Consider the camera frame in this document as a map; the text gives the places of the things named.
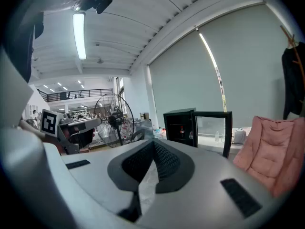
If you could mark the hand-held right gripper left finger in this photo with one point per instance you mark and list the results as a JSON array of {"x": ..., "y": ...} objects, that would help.
[{"x": 95, "y": 170}]

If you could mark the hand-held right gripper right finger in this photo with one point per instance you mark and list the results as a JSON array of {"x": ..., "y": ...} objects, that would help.
[{"x": 202, "y": 180}]

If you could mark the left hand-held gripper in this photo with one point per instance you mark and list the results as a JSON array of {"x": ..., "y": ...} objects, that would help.
[{"x": 50, "y": 123}]

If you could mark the black mini fridge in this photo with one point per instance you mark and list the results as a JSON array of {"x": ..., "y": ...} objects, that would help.
[{"x": 174, "y": 118}]

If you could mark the person's left forearm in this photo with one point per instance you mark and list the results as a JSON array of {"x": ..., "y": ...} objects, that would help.
[{"x": 29, "y": 126}]

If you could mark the person's left hand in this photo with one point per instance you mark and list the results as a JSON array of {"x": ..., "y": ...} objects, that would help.
[{"x": 67, "y": 133}]

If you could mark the low wooden platform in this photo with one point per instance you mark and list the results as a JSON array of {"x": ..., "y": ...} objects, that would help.
[{"x": 100, "y": 148}]

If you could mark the black standing fan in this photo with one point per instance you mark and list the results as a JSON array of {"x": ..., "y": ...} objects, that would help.
[{"x": 114, "y": 121}]

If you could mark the black mezzanine railing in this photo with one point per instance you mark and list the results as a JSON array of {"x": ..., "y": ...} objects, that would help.
[{"x": 71, "y": 95}]

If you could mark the small clear water bottle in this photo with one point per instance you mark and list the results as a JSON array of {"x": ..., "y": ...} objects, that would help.
[{"x": 217, "y": 137}]

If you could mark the white bag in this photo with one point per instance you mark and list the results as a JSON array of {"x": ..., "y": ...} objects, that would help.
[{"x": 240, "y": 136}]

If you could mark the cardboard box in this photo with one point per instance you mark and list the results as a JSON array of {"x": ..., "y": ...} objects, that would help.
[{"x": 144, "y": 116}]

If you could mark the stainless steel cabinet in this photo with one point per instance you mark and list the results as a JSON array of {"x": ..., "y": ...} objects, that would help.
[{"x": 146, "y": 126}]

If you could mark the round ceiling fixture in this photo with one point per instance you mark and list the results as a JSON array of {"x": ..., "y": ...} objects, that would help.
[{"x": 100, "y": 61}]

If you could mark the long ceiling light tube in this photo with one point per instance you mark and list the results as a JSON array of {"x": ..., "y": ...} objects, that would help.
[{"x": 79, "y": 34}]

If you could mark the grey roller blind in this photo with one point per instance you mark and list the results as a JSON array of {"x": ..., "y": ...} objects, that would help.
[
  {"x": 250, "y": 68},
  {"x": 186, "y": 80}
]

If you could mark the black hanging coat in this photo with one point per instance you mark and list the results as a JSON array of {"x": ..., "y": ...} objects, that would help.
[{"x": 291, "y": 80}]

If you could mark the wooden coat rack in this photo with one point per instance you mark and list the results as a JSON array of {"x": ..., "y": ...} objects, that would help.
[{"x": 289, "y": 38}]

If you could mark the black head-mounted camera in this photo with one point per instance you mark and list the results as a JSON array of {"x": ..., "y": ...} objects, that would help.
[{"x": 103, "y": 3}]

